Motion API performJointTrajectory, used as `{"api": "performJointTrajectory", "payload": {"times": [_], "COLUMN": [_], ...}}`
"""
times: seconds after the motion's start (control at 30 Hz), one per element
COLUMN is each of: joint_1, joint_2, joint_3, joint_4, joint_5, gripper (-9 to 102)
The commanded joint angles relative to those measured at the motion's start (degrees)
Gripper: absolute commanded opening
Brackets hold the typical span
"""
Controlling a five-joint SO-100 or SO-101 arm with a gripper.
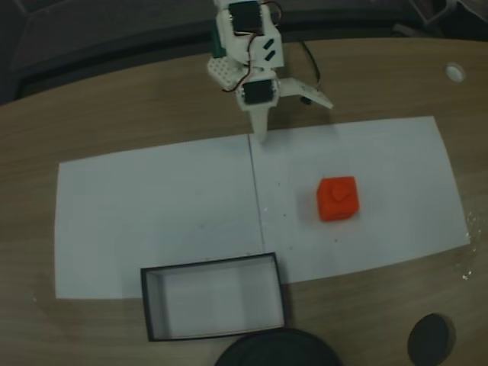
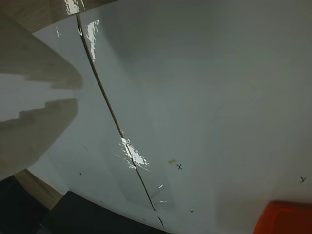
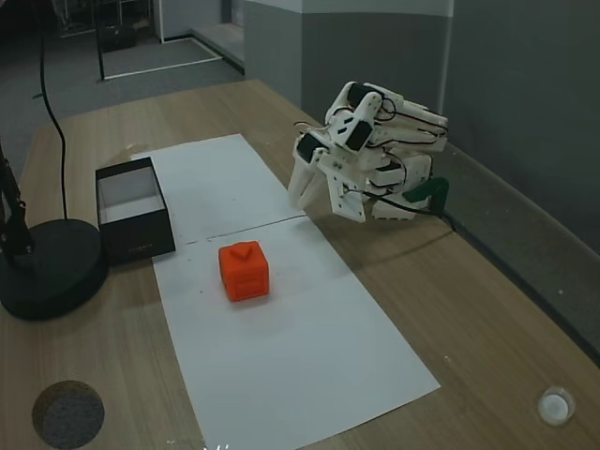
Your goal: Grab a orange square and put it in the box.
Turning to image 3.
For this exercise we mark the orange cube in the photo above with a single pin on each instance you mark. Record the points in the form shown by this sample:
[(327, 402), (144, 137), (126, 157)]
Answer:
[(244, 272)]

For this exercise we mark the dark brown open box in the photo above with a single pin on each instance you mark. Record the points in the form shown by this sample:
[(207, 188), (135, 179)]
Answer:
[(136, 234)]

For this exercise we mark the black background box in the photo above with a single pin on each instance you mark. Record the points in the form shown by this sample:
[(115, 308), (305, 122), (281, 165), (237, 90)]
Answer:
[(118, 37)]

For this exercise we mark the white paper sheet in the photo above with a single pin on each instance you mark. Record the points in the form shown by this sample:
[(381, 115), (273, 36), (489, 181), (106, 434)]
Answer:
[(220, 183), (290, 337)]

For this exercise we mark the green table clamp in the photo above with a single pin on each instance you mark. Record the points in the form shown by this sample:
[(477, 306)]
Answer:
[(429, 188)]

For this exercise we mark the black round lamp base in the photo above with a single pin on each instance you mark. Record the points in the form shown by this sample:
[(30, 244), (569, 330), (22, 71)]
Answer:
[(51, 272)]

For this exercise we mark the white round cap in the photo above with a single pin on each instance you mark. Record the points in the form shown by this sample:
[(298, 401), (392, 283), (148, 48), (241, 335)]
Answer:
[(555, 405)]

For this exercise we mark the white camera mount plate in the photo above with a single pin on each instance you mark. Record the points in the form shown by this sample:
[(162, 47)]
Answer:
[(348, 194)]

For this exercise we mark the black metal stand post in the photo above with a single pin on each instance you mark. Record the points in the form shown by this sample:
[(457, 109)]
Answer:
[(100, 42)]

